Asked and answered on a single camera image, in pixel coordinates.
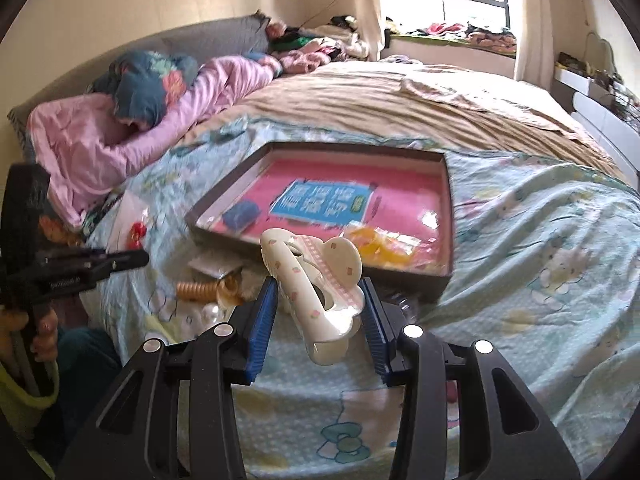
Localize pile of clothes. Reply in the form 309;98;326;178
267;19;373;73

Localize blue floral pillow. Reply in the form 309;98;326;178
90;50;201;128

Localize white pink hair claw clip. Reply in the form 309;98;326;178
260;228;366;367

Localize blue booklet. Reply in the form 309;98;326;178
269;179;383;223

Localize orange spiral pearl hair clip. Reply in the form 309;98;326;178
176;272;247;333

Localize pink quilt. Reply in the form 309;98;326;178
27;55;283;228

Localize yellow item in clear packet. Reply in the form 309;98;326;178
342;225;436;267

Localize brown box with pink inside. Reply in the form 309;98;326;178
185;141;457;305

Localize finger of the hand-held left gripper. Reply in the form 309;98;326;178
45;249;150;277

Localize tan bed sheet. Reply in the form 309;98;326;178
215;60;626;181

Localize wavy edged mirror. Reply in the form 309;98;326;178
582;32;618;76

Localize person's teal trouser leg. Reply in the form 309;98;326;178
50;327;123;441

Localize light patterned throw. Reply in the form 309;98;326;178
400;72;586;136

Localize white dresser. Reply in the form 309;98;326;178
552;67;640;186

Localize grey padded headboard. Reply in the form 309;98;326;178
7;15;273;156

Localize clothes on window sill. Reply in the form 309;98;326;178
390;17;518;53

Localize small blue pouch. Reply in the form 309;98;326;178
221;201;258;233

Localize person's left hand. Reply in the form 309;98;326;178
29;306;60;362

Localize cartoon cat printed blanket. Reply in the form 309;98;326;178
82;115;640;480

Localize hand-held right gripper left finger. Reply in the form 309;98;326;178
57;276;279;480

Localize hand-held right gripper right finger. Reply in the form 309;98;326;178
359;276;583;480

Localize red item in clear bag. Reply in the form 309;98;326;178
107;195;151;253

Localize clutter of small dresser things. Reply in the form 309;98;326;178
557;52;640;126

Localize cream curtain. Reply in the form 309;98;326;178
500;0;566;86
345;0;391;63

